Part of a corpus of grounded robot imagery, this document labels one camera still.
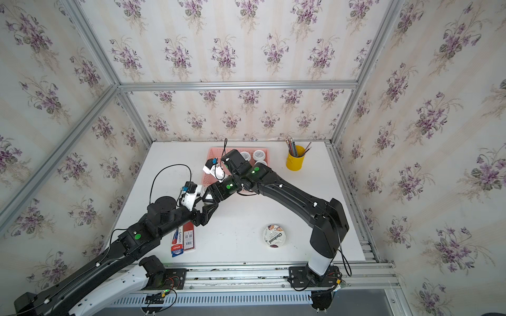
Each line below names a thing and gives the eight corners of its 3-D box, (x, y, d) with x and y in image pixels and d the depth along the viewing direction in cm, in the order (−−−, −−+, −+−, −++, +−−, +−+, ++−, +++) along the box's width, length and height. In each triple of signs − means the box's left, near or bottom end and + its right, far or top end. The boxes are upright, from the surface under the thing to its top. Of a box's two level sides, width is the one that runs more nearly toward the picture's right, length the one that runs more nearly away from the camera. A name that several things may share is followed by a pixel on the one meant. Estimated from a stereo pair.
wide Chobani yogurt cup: (271, 253, 79) (272, 250, 77) (259, 235, 84) (259, 232, 81) (288, 240, 83) (289, 237, 80) (275, 224, 87) (276, 220, 84)
